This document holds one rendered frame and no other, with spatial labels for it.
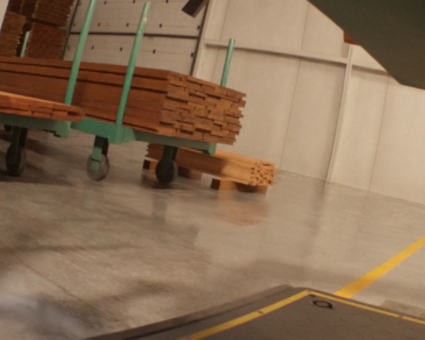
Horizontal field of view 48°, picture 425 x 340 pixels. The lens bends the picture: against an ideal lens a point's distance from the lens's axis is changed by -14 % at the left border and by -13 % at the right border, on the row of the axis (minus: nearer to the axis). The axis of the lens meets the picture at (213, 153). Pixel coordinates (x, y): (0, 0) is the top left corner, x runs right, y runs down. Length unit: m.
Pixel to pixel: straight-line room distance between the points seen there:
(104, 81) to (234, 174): 1.71
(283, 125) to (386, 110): 2.08
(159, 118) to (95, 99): 0.62
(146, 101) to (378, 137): 6.19
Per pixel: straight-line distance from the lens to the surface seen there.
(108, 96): 3.69
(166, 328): 0.56
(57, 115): 2.73
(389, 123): 9.04
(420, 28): 0.44
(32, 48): 11.75
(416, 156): 8.87
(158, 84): 3.40
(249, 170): 4.80
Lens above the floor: 0.55
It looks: 3 degrees down
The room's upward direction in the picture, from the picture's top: 12 degrees clockwise
